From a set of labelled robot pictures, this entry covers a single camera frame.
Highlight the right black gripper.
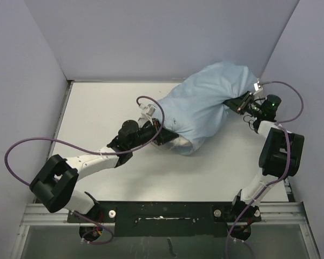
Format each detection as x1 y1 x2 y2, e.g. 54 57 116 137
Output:
223 91 264 117

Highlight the white pillow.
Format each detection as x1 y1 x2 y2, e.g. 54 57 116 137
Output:
152 137 194 155

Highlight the light blue pillowcase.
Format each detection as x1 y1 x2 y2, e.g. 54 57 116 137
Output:
153 62 258 151

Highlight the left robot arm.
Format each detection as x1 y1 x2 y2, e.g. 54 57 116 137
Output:
30 119 179 222

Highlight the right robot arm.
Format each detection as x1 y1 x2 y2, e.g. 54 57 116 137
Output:
224 92 305 221

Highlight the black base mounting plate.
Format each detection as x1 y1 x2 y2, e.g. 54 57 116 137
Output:
66 201 262 238

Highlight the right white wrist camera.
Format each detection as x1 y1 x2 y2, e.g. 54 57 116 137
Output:
253 79 266 99

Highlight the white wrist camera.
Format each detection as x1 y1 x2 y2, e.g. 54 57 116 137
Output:
253 79 266 99
138 103 156 126

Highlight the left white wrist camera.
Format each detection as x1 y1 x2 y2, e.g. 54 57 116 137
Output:
138 103 156 126

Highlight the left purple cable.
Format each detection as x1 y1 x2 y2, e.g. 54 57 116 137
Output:
4 96 166 246

